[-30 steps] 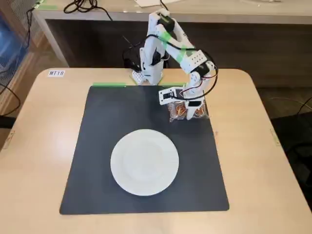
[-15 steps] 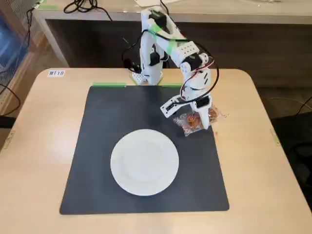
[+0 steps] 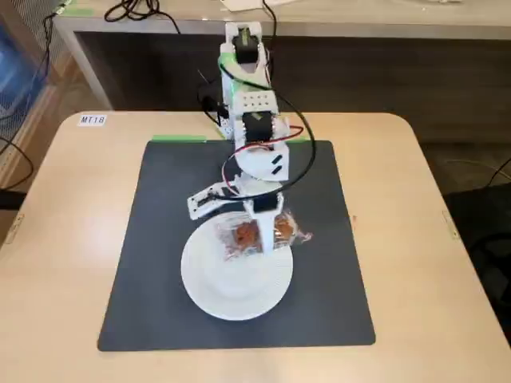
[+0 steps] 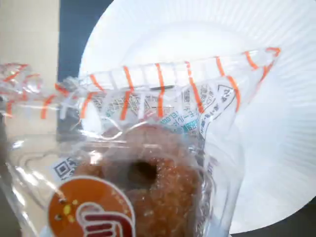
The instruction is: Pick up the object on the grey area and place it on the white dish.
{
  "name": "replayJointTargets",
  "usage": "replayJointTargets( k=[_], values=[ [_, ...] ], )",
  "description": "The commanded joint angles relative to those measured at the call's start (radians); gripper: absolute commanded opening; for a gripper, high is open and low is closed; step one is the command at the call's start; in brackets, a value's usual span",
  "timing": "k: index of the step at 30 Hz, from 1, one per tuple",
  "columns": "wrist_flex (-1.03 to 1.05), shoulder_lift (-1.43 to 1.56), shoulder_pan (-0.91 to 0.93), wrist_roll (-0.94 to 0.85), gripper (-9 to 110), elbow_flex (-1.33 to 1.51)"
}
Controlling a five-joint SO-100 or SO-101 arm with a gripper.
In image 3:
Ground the coiled black cable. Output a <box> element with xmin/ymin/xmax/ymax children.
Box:
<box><xmin>104</xmin><ymin>0</ymin><xmax>180</xmax><ymax>35</ymax></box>

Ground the green tape on desk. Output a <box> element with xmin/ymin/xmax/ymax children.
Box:
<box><xmin>54</xmin><ymin>0</ymin><xmax>96</xmax><ymax>18</ymax></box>

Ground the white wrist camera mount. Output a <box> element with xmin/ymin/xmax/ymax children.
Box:
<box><xmin>186</xmin><ymin>180</ymin><xmax>244</xmax><ymax>222</ymax></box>

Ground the black floor cable loop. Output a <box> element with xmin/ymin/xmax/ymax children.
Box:
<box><xmin>0</xmin><ymin>134</ymin><xmax>34</xmax><ymax>189</ymax></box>

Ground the white round dish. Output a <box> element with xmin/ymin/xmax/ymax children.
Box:
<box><xmin>180</xmin><ymin>215</ymin><xmax>295</xmax><ymax>322</ymax></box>

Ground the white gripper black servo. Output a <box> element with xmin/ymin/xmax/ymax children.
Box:
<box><xmin>235</xmin><ymin>175</ymin><xmax>286</xmax><ymax>253</ymax></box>

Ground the dark grey mat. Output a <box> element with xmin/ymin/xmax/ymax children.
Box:
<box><xmin>97</xmin><ymin>139</ymin><xmax>376</xmax><ymax>353</ymax></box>

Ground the long green tape strip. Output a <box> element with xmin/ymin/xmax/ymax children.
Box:
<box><xmin>153</xmin><ymin>134</ymin><xmax>208</xmax><ymax>144</ymax></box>

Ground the white MT18 label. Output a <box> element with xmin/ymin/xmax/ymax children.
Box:
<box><xmin>77</xmin><ymin>114</ymin><xmax>107</xmax><ymax>128</ymax></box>

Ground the thin black hanging cable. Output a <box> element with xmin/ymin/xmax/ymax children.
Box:
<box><xmin>38</xmin><ymin>10</ymin><xmax>57</xmax><ymax>87</ymax></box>

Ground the white paper sheet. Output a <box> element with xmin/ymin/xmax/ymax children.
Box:
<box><xmin>220</xmin><ymin>0</ymin><xmax>265</xmax><ymax>12</ymax></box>

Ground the metal table latch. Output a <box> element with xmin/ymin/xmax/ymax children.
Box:
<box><xmin>6</xmin><ymin>213</ymin><xmax>26</xmax><ymax>244</ymax></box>
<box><xmin>442</xmin><ymin>210</ymin><xmax>462</xmax><ymax>240</ymax></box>

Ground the black robot wrist cable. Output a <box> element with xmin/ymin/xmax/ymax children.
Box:
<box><xmin>217</xmin><ymin>59</ymin><xmax>319</xmax><ymax>199</ymax></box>

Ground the blue plastic container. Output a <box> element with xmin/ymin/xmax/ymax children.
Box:
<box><xmin>0</xmin><ymin>18</ymin><xmax>50</xmax><ymax>117</ymax></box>

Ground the brown pastry pack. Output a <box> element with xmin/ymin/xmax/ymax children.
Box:
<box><xmin>213</xmin><ymin>207</ymin><xmax>315</xmax><ymax>263</ymax></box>

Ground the black power cable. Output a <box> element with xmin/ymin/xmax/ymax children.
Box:
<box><xmin>261</xmin><ymin>0</ymin><xmax>279</xmax><ymax>87</ymax></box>

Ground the beige background desk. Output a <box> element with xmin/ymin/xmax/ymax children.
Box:
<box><xmin>53</xmin><ymin>0</ymin><xmax>511</xmax><ymax>111</ymax></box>

